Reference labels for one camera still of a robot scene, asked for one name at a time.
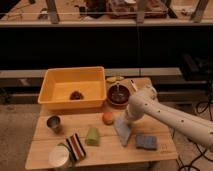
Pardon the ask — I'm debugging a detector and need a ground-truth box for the dark red bowl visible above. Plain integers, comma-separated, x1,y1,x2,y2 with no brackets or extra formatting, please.
107,84,130,106

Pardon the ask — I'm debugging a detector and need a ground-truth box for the white handled brush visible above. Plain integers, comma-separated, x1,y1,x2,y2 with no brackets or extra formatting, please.
130,79,138,91

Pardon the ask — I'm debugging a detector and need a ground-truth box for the green cup lying down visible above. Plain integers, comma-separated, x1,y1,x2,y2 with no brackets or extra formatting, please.
85,127,100,146

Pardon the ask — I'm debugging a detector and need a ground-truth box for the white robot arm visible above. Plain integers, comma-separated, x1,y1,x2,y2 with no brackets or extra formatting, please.
124,85,213,152

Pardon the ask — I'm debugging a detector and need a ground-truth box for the brown item in tub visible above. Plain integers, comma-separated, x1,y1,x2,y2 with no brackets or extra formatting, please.
70,91,84,100

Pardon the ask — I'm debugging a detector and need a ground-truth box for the small metal cup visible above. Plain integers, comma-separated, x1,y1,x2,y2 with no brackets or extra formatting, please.
46,115,62,134

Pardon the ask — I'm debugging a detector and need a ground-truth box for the yellow banana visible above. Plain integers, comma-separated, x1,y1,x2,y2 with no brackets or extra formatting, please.
106,76,124,83

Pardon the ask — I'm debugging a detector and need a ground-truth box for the blue sponge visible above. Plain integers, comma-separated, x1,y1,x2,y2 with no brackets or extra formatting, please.
135,135,157,150

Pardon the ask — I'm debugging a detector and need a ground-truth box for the striped cloth block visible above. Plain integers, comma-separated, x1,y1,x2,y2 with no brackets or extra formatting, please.
66,133,86,163

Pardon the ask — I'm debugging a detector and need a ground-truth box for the yellow plastic tub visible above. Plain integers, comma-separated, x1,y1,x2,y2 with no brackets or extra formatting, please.
38,66,106,110

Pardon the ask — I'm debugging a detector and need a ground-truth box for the grey blue towel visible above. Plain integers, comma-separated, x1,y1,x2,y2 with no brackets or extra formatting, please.
114,116,132,146

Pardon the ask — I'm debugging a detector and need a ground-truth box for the orange fruit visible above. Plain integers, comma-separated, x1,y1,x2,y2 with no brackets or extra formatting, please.
102,112,114,125

